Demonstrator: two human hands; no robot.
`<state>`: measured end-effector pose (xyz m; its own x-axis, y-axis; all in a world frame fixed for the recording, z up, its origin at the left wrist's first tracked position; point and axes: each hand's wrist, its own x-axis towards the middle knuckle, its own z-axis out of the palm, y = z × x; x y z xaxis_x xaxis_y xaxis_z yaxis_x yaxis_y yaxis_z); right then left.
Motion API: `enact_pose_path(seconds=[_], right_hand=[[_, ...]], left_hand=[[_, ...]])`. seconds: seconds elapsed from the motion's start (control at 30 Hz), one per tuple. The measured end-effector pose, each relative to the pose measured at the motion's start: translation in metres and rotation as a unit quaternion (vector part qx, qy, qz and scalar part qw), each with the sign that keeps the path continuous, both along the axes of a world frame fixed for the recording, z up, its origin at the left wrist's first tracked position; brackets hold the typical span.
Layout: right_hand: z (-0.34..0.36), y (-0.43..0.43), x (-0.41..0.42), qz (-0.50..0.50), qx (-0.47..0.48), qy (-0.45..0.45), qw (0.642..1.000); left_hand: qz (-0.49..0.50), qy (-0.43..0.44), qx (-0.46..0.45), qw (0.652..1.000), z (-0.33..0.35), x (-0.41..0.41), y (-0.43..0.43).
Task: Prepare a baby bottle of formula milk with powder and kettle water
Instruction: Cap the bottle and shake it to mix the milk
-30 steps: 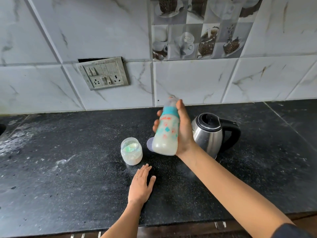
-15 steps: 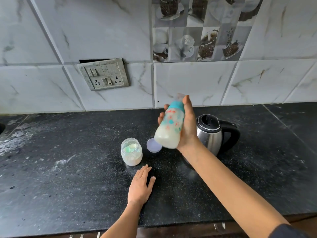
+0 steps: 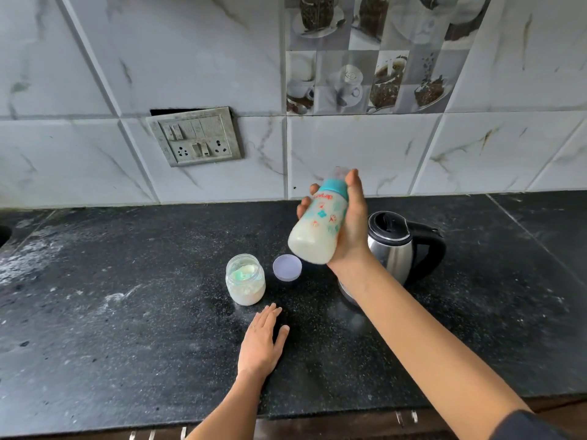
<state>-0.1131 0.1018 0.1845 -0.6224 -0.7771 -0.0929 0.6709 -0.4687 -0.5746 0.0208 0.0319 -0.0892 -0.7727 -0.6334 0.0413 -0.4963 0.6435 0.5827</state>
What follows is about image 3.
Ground person's right hand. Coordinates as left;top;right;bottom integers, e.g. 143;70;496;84
297;168;375;278

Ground person's left hand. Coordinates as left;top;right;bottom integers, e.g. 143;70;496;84
237;302;290;381

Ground steel electric kettle black handle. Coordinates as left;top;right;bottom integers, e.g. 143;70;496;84
338;211;447;307

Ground clear baby bottle blue print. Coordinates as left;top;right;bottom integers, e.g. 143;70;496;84
287;192;349;265

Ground teal bottle nipple collar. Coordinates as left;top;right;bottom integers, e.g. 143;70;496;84
319;178;349;200

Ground glass jar of white powder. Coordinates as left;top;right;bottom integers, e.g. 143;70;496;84
225;254;267;307

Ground pale lavender jar lid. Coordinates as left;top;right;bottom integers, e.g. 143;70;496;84
272;254;303;283

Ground person's right forearm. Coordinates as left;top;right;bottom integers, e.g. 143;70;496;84
328;256;533;440

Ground person's left forearm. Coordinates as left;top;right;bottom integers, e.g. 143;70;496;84
185;373;267;440

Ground brown lower cabinet front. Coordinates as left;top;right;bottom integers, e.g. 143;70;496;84
45;394;587;440

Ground dark shirt sleeve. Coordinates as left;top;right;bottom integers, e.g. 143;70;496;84
490;409;574;440

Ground grey wall switch socket panel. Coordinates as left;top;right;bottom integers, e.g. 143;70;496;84
146;106;244;168

